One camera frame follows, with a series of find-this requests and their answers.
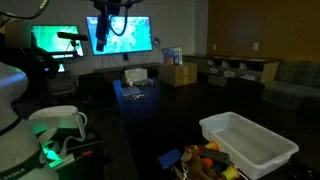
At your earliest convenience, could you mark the blue sponge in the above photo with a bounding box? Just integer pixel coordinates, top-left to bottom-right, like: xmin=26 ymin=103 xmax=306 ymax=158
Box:
xmin=157 ymin=148 xmax=183 ymax=170

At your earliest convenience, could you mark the person in dark clothes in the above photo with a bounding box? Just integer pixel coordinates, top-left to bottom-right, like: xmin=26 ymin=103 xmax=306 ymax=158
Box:
xmin=0 ymin=19 xmax=60 ymax=101

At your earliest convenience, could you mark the wooden shelf cabinet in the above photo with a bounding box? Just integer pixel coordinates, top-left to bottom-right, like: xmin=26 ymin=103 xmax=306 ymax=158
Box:
xmin=183 ymin=54 xmax=281 ymax=88

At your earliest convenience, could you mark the brown plush toy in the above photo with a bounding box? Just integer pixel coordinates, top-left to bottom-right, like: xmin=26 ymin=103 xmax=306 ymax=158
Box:
xmin=180 ymin=148 xmax=216 ymax=180

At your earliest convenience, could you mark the green plaid sofa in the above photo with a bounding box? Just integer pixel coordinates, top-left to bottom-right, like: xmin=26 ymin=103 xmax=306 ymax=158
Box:
xmin=262 ymin=59 xmax=320 ymax=111

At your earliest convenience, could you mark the cardboard box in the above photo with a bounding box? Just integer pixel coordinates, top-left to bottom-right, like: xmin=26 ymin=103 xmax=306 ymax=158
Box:
xmin=159 ymin=62 xmax=198 ymax=88

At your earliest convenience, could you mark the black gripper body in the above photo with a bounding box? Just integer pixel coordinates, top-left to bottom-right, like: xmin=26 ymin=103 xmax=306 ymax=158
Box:
xmin=91 ymin=0 xmax=123 ymax=17

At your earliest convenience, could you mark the white plastic bin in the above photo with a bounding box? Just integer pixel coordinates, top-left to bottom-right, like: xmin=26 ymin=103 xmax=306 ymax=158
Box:
xmin=199 ymin=111 xmax=300 ymax=180

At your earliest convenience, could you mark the green lit monitor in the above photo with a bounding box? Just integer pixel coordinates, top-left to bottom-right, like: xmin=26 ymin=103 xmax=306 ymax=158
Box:
xmin=30 ymin=24 xmax=84 ymax=59

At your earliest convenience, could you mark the blue printed carton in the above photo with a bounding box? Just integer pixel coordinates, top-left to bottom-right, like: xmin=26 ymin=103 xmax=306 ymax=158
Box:
xmin=161 ymin=46 xmax=184 ymax=67

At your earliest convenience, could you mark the yellow plastic cup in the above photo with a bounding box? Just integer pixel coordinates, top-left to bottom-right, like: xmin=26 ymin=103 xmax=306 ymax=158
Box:
xmin=221 ymin=165 xmax=241 ymax=180

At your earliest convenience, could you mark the orange handled tool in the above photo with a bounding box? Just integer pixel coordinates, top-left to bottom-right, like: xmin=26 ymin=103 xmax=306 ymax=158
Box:
xmin=53 ymin=149 xmax=94 ymax=171

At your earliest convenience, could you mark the large wall screen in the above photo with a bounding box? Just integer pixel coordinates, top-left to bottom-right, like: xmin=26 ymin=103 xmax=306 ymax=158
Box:
xmin=85 ymin=15 xmax=154 ymax=56

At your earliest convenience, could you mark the white VR headset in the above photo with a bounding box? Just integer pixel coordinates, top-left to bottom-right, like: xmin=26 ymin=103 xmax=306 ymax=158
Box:
xmin=28 ymin=105 xmax=88 ymax=143

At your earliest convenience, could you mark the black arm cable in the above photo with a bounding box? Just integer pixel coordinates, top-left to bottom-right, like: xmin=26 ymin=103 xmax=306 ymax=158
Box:
xmin=109 ymin=4 xmax=130 ymax=37

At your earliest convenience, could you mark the dark grey block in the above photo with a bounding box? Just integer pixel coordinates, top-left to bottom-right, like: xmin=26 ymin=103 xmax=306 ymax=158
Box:
xmin=199 ymin=148 xmax=231 ymax=164

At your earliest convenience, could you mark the white storage box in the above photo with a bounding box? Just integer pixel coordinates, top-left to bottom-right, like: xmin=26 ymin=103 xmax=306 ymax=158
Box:
xmin=124 ymin=67 xmax=148 ymax=87

